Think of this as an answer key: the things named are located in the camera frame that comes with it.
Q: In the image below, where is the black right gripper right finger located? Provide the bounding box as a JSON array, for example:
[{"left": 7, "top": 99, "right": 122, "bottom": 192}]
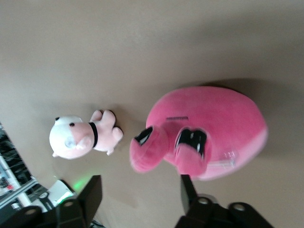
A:
[{"left": 175, "top": 174, "right": 274, "bottom": 228}]

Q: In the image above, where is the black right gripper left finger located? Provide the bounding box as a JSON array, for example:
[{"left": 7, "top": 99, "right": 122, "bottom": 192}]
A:
[{"left": 55, "top": 175, "right": 103, "bottom": 228}]

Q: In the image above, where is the round bright pink plush toy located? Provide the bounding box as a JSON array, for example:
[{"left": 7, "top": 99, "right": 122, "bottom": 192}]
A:
[{"left": 129, "top": 85, "right": 269, "bottom": 182}]

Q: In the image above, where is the small pale pink dog plush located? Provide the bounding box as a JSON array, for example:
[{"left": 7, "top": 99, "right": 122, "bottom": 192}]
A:
[{"left": 49, "top": 109, "right": 124, "bottom": 161}]

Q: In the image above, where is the white aluminium rail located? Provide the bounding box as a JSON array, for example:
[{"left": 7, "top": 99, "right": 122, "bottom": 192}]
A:
[{"left": 0, "top": 152, "right": 39, "bottom": 210}]

